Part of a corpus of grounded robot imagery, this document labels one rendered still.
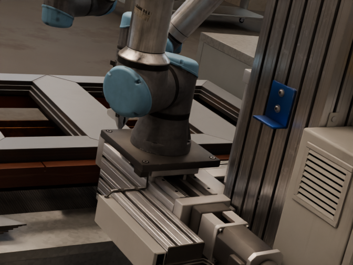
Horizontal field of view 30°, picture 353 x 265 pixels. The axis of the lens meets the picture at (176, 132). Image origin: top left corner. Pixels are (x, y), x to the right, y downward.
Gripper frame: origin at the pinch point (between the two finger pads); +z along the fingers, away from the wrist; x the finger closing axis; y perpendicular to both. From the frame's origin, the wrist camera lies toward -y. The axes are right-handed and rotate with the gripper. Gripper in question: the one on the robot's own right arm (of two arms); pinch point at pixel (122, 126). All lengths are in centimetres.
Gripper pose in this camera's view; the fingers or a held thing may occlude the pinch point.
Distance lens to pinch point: 207.5
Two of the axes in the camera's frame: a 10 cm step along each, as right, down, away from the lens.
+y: -8.0, -3.3, 5.0
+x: -5.7, 1.7, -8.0
